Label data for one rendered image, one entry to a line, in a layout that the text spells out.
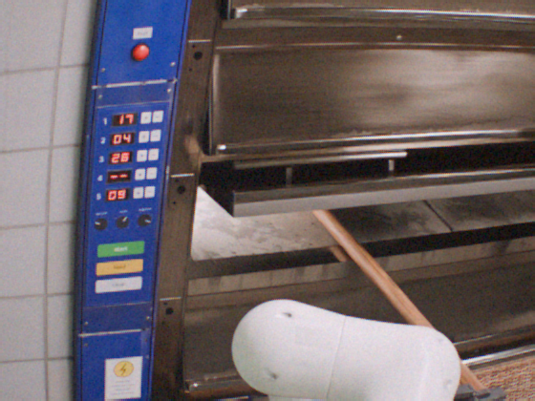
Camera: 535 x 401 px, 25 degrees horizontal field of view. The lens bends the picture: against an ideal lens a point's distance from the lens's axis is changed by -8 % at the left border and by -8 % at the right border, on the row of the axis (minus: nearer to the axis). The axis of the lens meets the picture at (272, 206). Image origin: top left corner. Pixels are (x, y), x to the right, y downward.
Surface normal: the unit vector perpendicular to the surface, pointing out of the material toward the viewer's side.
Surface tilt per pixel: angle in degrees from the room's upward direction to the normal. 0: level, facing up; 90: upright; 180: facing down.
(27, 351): 90
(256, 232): 0
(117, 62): 90
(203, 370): 70
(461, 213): 0
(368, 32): 90
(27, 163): 90
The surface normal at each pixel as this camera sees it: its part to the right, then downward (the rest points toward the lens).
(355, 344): 0.03, -0.58
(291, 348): 0.04, -0.20
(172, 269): 0.38, 0.49
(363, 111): 0.42, 0.17
